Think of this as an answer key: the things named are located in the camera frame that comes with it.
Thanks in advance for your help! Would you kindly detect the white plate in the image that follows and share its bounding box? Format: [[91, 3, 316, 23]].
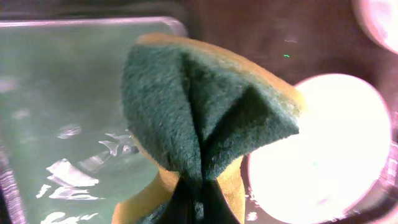
[[248, 73, 391, 223]]

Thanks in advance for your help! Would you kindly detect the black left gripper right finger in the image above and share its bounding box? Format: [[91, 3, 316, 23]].
[[202, 180, 239, 224]]

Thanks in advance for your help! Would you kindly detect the large dark serving tray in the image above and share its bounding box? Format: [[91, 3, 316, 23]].
[[183, 0, 398, 224]]

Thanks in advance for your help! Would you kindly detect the small green water tray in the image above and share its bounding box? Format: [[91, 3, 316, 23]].
[[1, 17, 187, 223]]

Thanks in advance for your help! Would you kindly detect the white plate far corner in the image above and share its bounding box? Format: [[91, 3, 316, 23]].
[[352, 0, 397, 54]]

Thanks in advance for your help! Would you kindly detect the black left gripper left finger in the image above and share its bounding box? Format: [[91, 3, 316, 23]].
[[160, 179, 198, 224]]

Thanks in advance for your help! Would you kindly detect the green yellow scrub sponge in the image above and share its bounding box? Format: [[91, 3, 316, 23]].
[[112, 34, 308, 223]]

